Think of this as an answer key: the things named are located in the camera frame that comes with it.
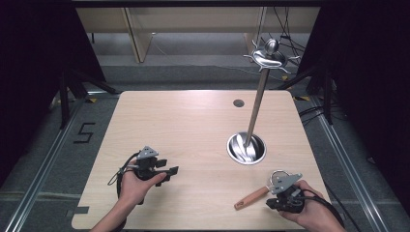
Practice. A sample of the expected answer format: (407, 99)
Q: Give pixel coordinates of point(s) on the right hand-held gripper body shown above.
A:
(291, 199)

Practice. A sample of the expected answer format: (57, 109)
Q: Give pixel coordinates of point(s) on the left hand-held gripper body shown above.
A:
(146, 167)

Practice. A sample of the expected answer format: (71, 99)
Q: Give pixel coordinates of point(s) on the person's left hand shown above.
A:
(135, 188)

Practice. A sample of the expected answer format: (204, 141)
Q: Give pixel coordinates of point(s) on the person's right hand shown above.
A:
(317, 208)

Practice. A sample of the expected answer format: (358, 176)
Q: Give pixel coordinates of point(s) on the metal utensil stand with hooks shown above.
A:
(256, 109)

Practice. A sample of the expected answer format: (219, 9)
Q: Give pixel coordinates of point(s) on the black yellow hazard tape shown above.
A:
(301, 98)

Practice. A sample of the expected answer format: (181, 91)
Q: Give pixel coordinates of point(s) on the black tripod stand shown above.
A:
(64, 96)
(328, 96)

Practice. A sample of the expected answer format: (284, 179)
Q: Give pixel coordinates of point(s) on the dark curtain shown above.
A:
(35, 64)
(370, 80)

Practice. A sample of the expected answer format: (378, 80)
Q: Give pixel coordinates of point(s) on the light wooden furniture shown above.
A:
(193, 19)

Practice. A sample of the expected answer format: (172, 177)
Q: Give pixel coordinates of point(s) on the aluminium floor rail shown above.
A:
(42, 164)
(348, 164)

